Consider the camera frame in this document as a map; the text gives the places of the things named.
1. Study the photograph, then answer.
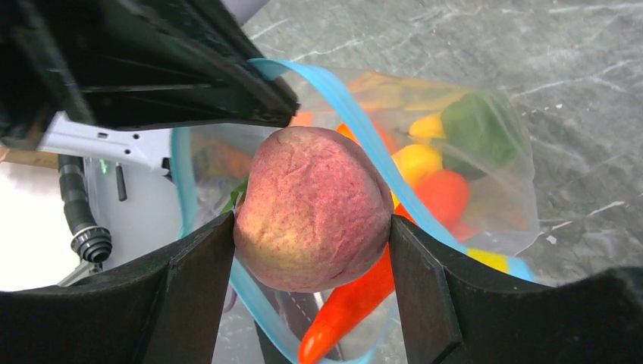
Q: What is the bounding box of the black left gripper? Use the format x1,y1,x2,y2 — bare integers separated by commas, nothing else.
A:
1,1,300,150

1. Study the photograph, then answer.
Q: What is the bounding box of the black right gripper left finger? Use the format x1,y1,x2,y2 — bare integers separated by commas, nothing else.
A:
1,212,234,363

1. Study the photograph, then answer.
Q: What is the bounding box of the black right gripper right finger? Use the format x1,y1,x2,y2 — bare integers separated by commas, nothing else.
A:
390,216,642,363

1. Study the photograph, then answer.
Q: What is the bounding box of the orange toy carrot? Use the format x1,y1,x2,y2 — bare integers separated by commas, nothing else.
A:
297,123,418,364

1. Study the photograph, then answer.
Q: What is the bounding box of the orange toy orange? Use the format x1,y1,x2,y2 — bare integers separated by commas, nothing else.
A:
414,169,478,243

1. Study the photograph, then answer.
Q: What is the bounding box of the pink toy peach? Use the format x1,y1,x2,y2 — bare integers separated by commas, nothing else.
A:
234,127,394,293

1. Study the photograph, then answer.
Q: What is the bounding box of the clear zip top bag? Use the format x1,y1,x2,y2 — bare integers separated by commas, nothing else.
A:
170,59,539,363

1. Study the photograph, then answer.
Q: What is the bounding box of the yellow toy pear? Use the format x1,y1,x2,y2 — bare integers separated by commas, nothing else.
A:
392,144,443,189

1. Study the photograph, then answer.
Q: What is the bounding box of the green toy vegetable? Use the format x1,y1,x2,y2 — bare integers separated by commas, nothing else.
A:
441,92,528,180

